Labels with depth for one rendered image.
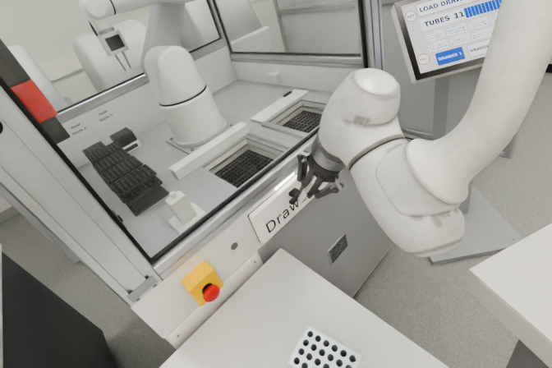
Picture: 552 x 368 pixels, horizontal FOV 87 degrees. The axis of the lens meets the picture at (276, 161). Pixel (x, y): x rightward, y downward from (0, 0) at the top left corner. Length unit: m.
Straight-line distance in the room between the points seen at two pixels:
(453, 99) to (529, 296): 0.90
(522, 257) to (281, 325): 0.54
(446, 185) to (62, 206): 0.58
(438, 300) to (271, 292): 1.01
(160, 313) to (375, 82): 0.67
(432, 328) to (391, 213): 1.20
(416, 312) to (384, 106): 1.29
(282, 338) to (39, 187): 0.57
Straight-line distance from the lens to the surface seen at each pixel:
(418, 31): 1.28
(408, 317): 1.61
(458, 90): 1.45
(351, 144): 0.46
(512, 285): 0.76
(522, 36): 0.39
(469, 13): 1.37
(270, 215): 0.82
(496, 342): 1.63
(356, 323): 0.76
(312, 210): 0.98
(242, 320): 0.82
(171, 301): 0.79
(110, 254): 0.66
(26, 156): 0.57
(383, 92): 0.45
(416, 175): 0.41
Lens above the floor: 1.45
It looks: 34 degrees down
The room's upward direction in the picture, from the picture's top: 18 degrees counter-clockwise
